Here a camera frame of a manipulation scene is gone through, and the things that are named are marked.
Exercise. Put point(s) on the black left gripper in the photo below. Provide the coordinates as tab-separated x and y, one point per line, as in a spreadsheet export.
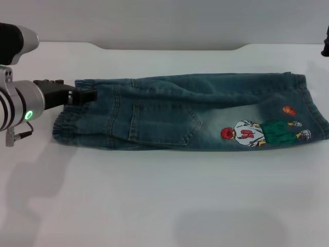
55	94

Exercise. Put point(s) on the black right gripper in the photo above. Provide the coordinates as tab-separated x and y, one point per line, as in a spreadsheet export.
327	43

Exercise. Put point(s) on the blue denim shorts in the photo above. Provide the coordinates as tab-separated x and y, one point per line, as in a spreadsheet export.
167	110

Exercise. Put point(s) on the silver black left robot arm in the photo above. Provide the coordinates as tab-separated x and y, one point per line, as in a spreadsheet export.
23	103

